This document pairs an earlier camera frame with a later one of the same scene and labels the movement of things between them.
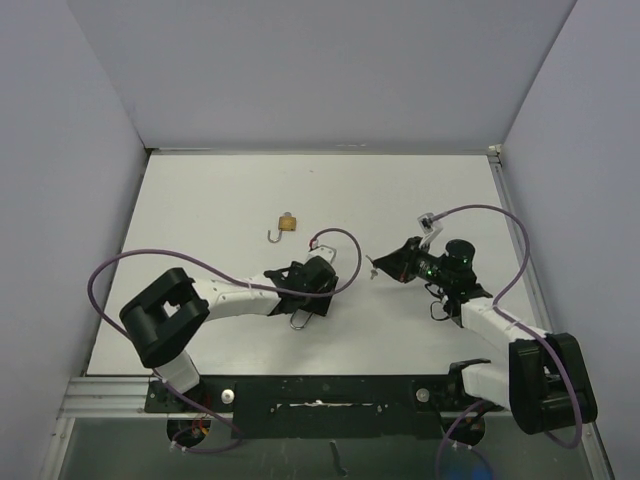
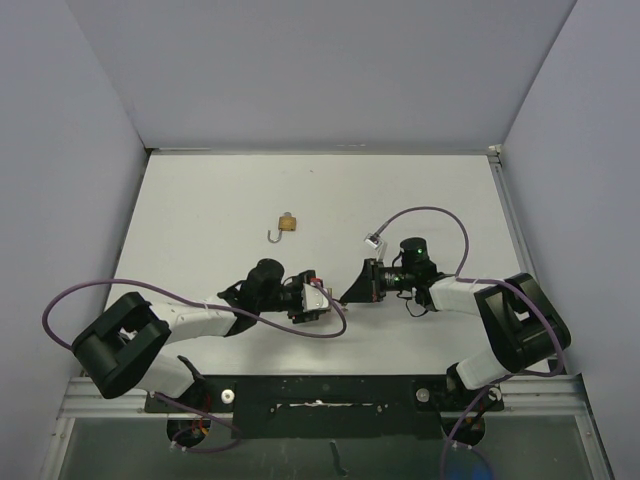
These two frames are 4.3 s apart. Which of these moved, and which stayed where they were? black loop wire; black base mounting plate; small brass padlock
Moved: black loop wire
Stayed: black base mounting plate; small brass padlock
